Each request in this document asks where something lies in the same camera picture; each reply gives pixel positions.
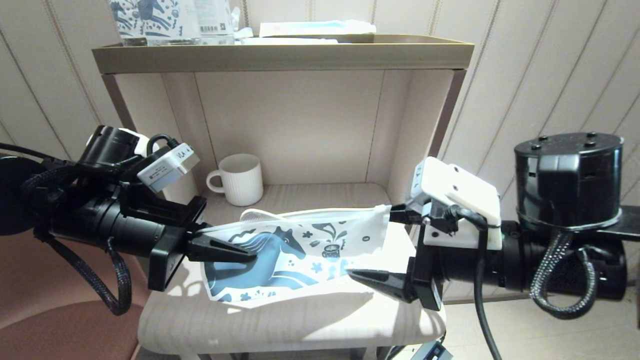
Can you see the light wood shelf desk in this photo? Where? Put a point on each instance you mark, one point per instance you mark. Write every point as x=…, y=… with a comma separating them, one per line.
x=280, y=325

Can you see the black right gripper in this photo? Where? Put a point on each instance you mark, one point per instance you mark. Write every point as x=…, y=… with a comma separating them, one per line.
x=460, y=270

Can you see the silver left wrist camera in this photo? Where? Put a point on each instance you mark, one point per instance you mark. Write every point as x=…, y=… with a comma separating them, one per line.
x=167, y=167

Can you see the horse label water bottle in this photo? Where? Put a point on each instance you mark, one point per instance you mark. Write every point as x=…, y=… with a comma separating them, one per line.
x=125, y=20

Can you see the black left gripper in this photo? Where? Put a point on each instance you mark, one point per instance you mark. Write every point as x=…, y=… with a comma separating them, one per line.
x=167, y=250

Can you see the small knotted white packet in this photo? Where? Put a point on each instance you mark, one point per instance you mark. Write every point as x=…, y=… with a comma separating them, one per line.
x=243, y=32

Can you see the brown chair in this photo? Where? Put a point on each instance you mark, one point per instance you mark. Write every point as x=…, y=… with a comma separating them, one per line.
x=40, y=335

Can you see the white ribbed mug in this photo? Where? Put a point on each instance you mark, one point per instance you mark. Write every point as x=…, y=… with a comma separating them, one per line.
x=245, y=185

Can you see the blue white toothbrush packet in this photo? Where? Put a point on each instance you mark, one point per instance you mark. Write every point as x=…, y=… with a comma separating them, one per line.
x=310, y=28

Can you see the horse-print packages on shelf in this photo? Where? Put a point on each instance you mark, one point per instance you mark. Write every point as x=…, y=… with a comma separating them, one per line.
x=167, y=20

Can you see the barcode label water bottle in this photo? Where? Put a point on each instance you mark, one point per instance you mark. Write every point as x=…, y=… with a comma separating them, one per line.
x=214, y=20

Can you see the white horse-print zip pouch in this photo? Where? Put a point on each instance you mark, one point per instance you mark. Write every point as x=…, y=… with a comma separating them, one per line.
x=280, y=250

